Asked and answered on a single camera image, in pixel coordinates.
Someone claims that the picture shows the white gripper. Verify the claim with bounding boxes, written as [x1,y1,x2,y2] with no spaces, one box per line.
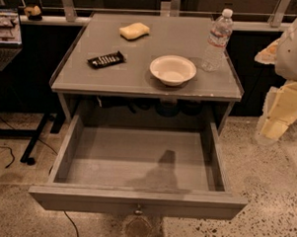
[254,18,297,145]

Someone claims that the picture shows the clear plastic water bottle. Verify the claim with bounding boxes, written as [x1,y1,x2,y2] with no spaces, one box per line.
[202,8,233,72]

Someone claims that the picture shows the grey cabinet with glass top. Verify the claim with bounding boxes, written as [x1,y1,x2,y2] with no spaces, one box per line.
[50,14,244,128]

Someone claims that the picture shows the open grey top drawer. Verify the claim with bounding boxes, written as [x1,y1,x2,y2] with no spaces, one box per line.
[29,117,248,220]

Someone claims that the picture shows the metal drawer knob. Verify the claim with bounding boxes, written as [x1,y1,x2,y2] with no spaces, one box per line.
[133,204,143,216]

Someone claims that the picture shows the white paper bowl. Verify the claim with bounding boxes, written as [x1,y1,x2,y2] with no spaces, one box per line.
[150,55,197,86]

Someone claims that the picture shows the yellow sponge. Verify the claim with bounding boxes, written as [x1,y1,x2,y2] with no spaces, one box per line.
[118,22,150,40]

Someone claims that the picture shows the black snack bar wrapper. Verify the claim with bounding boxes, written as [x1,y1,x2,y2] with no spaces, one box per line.
[88,51,125,69]

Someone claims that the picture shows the small yellow object on ledge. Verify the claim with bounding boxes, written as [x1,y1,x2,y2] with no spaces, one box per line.
[24,5,42,21]

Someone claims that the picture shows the box with printed cover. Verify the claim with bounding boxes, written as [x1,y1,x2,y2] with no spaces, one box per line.
[0,7,23,47]

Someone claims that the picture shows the black floor cable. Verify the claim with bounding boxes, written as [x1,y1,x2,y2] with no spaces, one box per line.
[0,113,85,237]

